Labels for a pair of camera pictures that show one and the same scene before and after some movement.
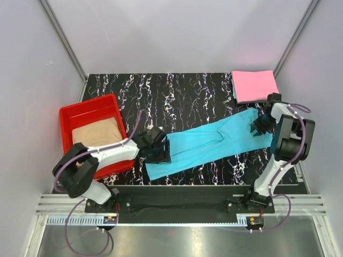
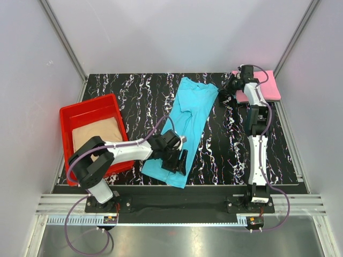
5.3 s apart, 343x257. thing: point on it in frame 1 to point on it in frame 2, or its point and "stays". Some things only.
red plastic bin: x=77 y=115 stays
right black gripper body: x=263 y=123 to x=232 y=84
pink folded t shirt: x=253 y=85 stays
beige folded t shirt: x=103 y=132 stays
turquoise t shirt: x=191 y=148 to x=194 y=102
